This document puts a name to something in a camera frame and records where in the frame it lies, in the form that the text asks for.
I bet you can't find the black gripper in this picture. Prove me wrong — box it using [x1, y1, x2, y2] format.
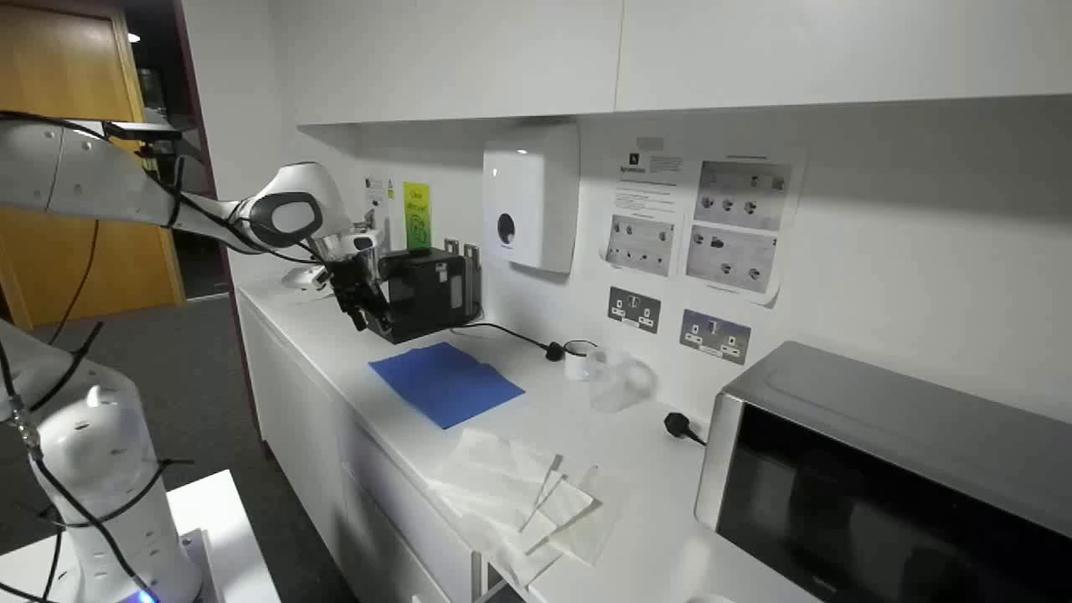
[327, 252, 395, 338]

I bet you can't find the blue towel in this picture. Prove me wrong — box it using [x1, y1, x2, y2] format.
[367, 338, 530, 432]

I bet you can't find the white paper towel dispenser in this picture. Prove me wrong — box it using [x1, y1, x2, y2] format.
[479, 121, 582, 283]

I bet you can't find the black coffee machine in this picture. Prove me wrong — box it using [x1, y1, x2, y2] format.
[379, 245, 484, 346]

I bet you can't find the green yellow cleaning sign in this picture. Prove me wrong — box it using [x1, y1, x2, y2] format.
[403, 183, 436, 254]

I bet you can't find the white base cabinet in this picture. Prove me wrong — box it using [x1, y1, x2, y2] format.
[233, 294, 494, 603]

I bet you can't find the clear plastic bag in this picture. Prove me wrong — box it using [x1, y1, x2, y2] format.
[429, 428, 613, 590]

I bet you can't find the thin wooden stirrer stick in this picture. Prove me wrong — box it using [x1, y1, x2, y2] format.
[521, 467, 602, 558]
[517, 449, 568, 537]

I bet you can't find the white robot mounting platform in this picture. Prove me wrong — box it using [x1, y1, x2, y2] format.
[0, 467, 282, 603]

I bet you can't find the clear plastic container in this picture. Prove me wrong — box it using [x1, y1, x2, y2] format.
[585, 351, 664, 419]

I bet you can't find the white instruction notice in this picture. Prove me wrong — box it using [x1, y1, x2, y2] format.
[598, 136, 693, 283]

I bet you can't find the black power plug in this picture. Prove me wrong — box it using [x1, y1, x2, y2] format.
[661, 409, 710, 454]

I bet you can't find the laminated socket photo poster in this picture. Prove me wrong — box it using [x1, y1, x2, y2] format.
[680, 149, 804, 310]

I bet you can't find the wooden door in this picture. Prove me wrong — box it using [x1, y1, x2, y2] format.
[0, 0, 191, 333]

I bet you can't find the silver microwave oven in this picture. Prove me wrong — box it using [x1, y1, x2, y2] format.
[691, 338, 1072, 603]

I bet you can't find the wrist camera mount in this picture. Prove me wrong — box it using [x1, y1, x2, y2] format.
[322, 229, 379, 264]

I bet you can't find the black coffee machine power cable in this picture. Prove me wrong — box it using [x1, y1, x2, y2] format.
[473, 318, 568, 365]

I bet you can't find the silver double wall socket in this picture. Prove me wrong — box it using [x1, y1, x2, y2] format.
[602, 285, 664, 336]
[675, 310, 754, 370]

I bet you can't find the white upper wall cabinet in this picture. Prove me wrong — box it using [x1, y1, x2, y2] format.
[295, 0, 1072, 129]

